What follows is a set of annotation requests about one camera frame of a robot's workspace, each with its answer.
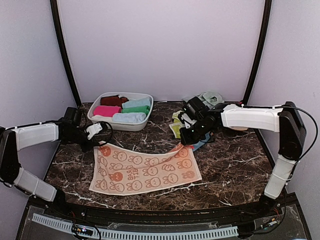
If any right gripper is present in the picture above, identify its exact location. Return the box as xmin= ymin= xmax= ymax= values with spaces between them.
xmin=179 ymin=118 xmax=214 ymax=146

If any orange bunny towel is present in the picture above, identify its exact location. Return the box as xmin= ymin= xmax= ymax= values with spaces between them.
xmin=89 ymin=143 xmax=202 ymax=196

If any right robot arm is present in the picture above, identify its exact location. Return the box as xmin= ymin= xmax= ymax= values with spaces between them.
xmin=178 ymin=97 xmax=315 ymax=217

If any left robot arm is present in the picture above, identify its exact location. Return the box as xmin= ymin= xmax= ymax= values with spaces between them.
xmin=0 ymin=107 xmax=113 ymax=218

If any blue polka dot towel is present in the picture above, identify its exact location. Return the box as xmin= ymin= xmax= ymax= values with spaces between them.
xmin=192 ymin=132 xmax=212 ymax=152

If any green patterned small towel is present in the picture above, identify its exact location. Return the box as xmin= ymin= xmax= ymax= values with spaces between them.
xmin=169 ymin=111 xmax=185 ymax=139

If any grey green crumpled towel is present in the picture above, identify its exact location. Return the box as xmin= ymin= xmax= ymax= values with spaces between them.
xmin=182 ymin=91 xmax=225 ymax=109

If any pink rolled towel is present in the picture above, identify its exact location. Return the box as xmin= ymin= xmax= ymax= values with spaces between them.
xmin=93 ymin=105 xmax=122 ymax=117

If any brown rolled towel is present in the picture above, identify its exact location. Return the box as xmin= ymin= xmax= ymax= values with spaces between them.
xmin=100 ymin=95 xmax=129 ymax=108

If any light blue rolled towel front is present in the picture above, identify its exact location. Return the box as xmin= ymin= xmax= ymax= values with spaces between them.
xmin=112 ymin=112 xmax=147 ymax=123

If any light blue rolled towel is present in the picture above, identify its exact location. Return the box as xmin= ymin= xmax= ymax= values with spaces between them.
xmin=112 ymin=112 xmax=147 ymax=123
xmin=122 ymin=97 xmax=152 ymax=109

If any green rolled towel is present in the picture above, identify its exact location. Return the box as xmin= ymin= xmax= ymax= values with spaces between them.
xmin=121 ymin=105 xmax=151 ymax=115

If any white plastic basin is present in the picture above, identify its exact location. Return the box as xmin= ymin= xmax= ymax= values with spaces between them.
xmin=87 ymin=92 xmax=154 ymax=132

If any light blue rolled towel back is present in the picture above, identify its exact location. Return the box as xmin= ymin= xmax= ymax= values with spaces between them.
xmin=122 ymin=97 xmax=152 ymax=109

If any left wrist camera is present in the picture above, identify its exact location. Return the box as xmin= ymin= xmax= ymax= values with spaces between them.
xmin=85 ymin=122 xmax=103 ymax=140

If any white slotted cable duct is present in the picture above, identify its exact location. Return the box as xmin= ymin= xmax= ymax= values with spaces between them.
xmin=31 ymin=213 xmax=239 ymax=240

